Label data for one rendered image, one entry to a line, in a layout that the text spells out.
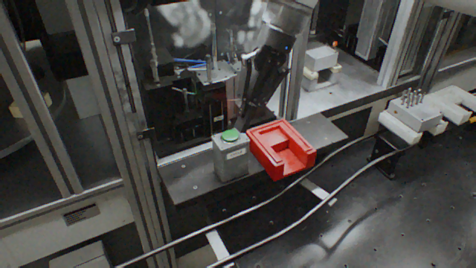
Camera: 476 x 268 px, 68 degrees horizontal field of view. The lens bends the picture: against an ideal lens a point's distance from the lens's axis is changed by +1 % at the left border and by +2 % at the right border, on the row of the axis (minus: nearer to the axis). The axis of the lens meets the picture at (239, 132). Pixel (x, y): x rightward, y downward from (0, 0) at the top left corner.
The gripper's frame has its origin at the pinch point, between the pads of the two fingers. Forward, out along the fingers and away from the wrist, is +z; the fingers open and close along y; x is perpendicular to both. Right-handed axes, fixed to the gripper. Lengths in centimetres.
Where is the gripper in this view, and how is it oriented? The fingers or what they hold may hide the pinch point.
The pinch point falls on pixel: (245, 117)
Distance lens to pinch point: 78.9
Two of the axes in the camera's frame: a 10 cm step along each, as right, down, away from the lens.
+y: -7.9, -0.7, -6.1
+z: -3.5, 8.6, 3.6
